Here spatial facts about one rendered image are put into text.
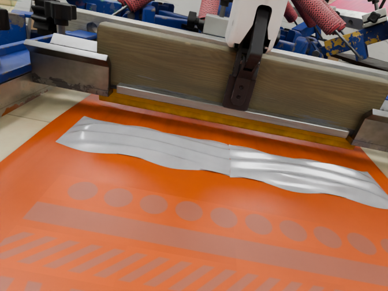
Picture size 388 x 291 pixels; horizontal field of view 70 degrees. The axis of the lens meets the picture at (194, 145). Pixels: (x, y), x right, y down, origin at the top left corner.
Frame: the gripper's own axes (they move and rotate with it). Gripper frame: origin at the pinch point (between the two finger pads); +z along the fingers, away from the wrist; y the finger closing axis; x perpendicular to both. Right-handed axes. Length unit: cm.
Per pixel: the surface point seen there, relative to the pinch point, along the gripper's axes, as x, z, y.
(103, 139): -13.6, 5.5, 10.1
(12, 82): -25.4, 2.7, 6.4
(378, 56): 200, 16, -322
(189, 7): -40, 9, -412
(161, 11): -27, 0, -96
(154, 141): -8.4, 5.1, 9.1
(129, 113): -13.3, 5.9, 1.4
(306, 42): 26, -3, -59
